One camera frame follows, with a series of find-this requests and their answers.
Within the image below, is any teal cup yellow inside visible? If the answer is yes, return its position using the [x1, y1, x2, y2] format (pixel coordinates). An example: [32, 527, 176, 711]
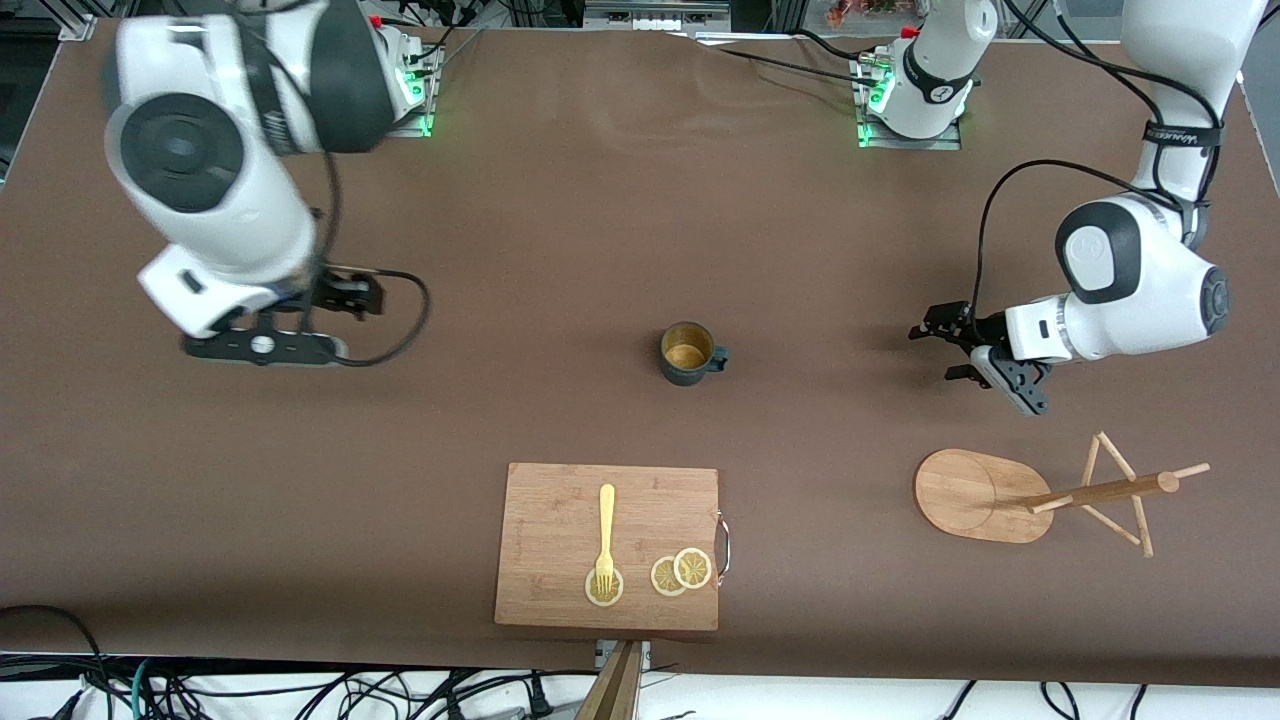
[659, 322, 730, 388]

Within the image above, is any wooden cup rack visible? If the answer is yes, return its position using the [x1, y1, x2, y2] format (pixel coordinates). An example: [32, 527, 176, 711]
[913, 431, 1211, 559]

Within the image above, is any bamboo cutting board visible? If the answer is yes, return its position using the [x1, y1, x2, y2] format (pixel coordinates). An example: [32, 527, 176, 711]
[494, 462, 732, 633]

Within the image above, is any red packet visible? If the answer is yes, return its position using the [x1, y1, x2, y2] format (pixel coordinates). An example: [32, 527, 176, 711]
[826, 0, 903, 28]

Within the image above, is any yellow plastic fork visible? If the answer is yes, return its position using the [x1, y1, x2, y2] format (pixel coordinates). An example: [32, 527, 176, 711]
[595, 484, 617, 599]

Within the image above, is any grey power strip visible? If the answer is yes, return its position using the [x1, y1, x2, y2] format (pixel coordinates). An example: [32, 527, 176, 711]
[584, 0, 732, 31]

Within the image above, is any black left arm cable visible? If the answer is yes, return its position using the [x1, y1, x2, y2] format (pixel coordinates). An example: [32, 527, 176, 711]
[975, 0, 1226, 326]

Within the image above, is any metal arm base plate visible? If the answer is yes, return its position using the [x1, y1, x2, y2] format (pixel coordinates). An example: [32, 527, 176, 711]
[385, 45, 438, 138]
[856, 55, 963, 151]

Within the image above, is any metal bracket with brown pole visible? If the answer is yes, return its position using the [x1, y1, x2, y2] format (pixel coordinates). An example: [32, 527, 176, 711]
[575, 640, 653, 720]

